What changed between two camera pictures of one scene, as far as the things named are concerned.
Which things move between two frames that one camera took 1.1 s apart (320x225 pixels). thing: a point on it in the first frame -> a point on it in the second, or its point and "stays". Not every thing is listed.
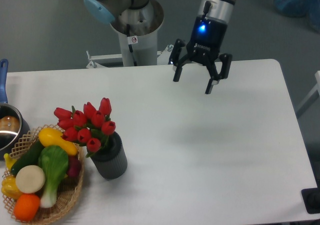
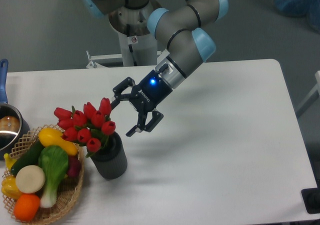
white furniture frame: x=312 y=97 stays
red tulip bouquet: x=90 y=128 stays
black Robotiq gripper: x=207 y=38 -> x=145 y=96
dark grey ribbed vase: x=111 y=160 stays
